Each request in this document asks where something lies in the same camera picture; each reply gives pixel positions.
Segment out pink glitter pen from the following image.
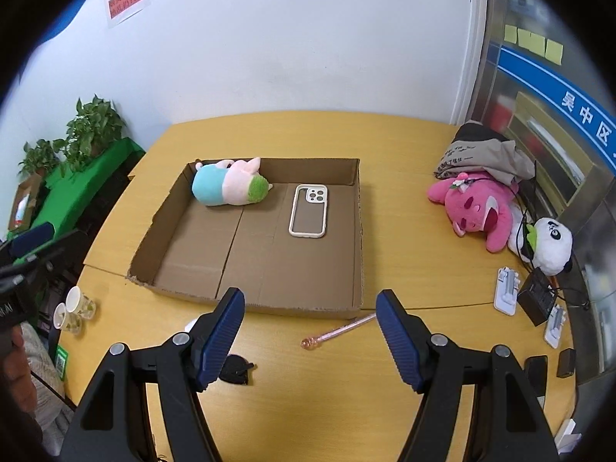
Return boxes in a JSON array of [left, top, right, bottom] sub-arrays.
[[301, 312, 376, 350]]

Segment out blue pink green plush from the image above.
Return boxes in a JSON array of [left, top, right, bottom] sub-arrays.
[[191, 157, 273, 206]]

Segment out white clear phone case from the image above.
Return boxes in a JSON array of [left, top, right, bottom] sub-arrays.
[[288, 184, 328, 239]]

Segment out person's left hand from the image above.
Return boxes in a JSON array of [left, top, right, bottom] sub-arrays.
[[1, 326, 37, 414]]

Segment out black phone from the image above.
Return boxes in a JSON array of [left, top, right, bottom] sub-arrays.
[[524, 355, 548, 403]]

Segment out white paper cup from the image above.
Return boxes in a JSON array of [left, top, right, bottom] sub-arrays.
[[65, 286, 97, 320], [52, 303, 82, 335]]

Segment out green cloth covered table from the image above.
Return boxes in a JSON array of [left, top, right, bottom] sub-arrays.
[[28, 138, 145, 253]]

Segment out black small box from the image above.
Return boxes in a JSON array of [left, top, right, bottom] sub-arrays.
[[556, 347, 576, 378]]

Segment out potted green plant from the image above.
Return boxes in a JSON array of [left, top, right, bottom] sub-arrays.
[[52, 95, 126, 173], [19, 139, 60, 177]]

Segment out black power adapter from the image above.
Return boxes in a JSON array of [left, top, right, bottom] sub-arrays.
[[517, 268, 556, 326]]

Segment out black sunglasses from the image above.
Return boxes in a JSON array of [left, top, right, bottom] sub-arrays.
[[218, 355, 255, 386]]

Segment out panda plush toy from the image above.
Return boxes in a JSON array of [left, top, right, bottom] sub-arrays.
[[507, 204, 573, 276]]

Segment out pink plush toy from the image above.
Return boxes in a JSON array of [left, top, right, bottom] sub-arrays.
[[427, 171, 519, 253]]

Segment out shallow cardboard box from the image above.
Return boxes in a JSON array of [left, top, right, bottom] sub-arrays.
[[127, 159, 363, 317]]

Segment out beige printed cloth bag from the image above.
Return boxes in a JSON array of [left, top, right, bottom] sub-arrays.
[[433, 121, 536, 186]]

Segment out blue sign band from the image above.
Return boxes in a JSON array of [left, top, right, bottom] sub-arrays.
[[496, 46, 616, 173]]

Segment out yellow sticky notes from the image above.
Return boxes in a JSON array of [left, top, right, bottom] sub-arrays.
[[504, 24, 564, 66]]

